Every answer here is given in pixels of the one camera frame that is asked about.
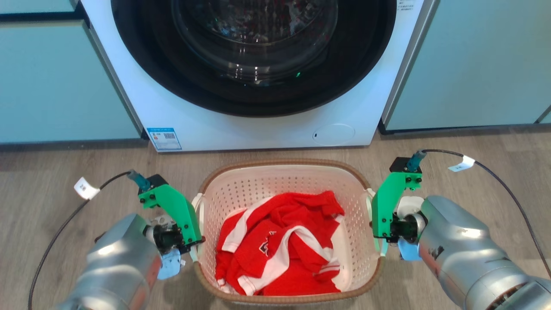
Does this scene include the red and white garment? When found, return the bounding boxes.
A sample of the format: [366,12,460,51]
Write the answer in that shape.
[214,191,346,297]

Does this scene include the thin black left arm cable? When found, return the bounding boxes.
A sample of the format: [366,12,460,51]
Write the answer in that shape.
[28,171,132,310]

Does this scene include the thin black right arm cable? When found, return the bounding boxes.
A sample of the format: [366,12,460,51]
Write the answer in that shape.
[421,149,551,279]

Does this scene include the white front-load washing machine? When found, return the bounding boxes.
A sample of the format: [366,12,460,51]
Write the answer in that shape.
[80,0,440,152]

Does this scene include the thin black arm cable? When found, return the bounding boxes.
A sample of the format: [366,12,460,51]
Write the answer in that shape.
[421,149,551,279]
[28,171,132,310]

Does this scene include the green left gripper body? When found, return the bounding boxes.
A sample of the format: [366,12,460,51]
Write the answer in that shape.
[138,183,205,255]

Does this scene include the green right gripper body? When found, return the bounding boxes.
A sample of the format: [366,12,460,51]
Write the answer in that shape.
[371,172,425,244]

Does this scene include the beige perforated laundry basket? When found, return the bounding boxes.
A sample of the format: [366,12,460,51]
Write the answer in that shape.
[191,158,386,306]

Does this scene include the round white filter cover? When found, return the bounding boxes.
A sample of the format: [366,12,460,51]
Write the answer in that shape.
[313,124,356,146]

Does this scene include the blue energy label sticker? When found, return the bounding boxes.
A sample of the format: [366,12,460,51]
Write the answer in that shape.
[146,127,183,152]

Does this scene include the pale teal cabinet door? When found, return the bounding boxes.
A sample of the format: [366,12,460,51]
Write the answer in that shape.
[0,0,145,145]
[381,0,551,132]

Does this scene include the white cable tag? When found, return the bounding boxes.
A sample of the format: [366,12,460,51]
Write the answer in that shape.
[447,155,476,173]
[74,177,101,201]

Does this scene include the black round washer door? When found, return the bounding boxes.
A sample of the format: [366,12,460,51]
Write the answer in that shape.
[111,0,397,118]

